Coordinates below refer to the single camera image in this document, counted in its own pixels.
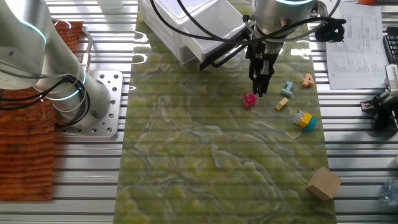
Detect black keyboard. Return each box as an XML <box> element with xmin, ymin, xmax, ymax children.
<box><xmin>382</xmin><ymin>27</ymin><xmax>398</xmax><ymax>66</ymax></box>

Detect black cable clamp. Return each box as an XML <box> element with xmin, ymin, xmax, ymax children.
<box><xmin>314</xmin><ymin>17</ymin><xmax>347</xmax><ymax>43</ymax></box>

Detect black arm base cable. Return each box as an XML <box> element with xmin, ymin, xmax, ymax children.
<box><xmin>0</xmin><ymin>74</ymin><xmax>91</xmax><ymax>129</ymax></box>

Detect brown wood grain mat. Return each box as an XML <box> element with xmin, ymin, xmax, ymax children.
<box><xmin>0</xmin><ymin>21</ymin><xmax>84</xmax><ymax>202</ymax></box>

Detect printed paper sheet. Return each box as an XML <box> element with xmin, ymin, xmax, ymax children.
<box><xmin>325</xmin><ymin>2</ymin><xmax>389</xmax><ymax>90</ymax></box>

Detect pink translucent toy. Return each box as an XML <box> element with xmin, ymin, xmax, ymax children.
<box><xmin>242</xmin><ymin>93</ymin><xmax>258</xmax><ymax>108</ymax></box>

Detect grey base cable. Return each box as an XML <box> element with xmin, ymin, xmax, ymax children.
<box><xmin>80</xmin><ymin>27</ymin><xmax>93</xmax><ymax>72</ymax></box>

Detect small tan wooden block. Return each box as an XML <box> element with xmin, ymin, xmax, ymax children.
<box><xmin>274</xmin><ymin>96</ymin><xmax>290</xmax><ymax>111</ymax></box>

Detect white drawer with black handle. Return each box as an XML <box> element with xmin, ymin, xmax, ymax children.
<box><xmin>180</xmin><ymin>0</ymin><xmax>253</xmax><ymax>72</ymax></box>

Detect clear yellow teal toy bricks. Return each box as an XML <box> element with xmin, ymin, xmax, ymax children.
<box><xmin>292</xmin><ymin>110</ymin><xmax>319</xmax><ymax>132</ymax></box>

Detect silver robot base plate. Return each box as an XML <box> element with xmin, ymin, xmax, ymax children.
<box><xmin>60</xmin><ymin>70</ymin><xmax>124</xmax><ymax>138</ymax></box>

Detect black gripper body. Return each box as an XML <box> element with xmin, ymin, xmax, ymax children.
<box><xmin>245</xmin><ymin>40</ymin><xmax>284</xmax><ymax>63</ymax></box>

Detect orange number four block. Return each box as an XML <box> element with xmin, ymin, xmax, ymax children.
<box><xmin>301</xmin><ymin>73</ymin><xmax>315</xmax><ymax>88</ymax></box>

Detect blue number one block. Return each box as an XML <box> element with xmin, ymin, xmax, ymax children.
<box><xmin>280</xmin><ymin>81</ymin><xmax>294</xmax><ymax>97</ymax></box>

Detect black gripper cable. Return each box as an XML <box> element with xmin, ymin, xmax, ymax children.
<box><xmin>149</xmin><ymin>0</ymin><xmax>330</xmax><ymax>45</ymax></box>

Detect green marble pattern mat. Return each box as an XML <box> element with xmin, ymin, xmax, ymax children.
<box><xmin>113</xmin><ymin>0</ymin><xmax>338</xmax><ymax>224</ymax></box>

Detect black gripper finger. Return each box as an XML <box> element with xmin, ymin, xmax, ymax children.
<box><xmin>259</xmin><ymin>59</ymin><xmax>275</xmax><ymax>98</ymax></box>
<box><xmin>248</xmin><ymin>58</ymin><xmax>262</xmax><ymax>96</ymax></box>

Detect black tool at right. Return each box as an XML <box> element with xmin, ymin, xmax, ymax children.
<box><xmin>360</xmin><ymin>63</ymin><xmax>398</xmax><ymax>130</ymax></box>

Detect large wooden cube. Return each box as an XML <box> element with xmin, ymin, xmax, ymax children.
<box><xmin>305</xmin><ymin>166</ymin><xmax>343</xmax><ymax>202</ymax></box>

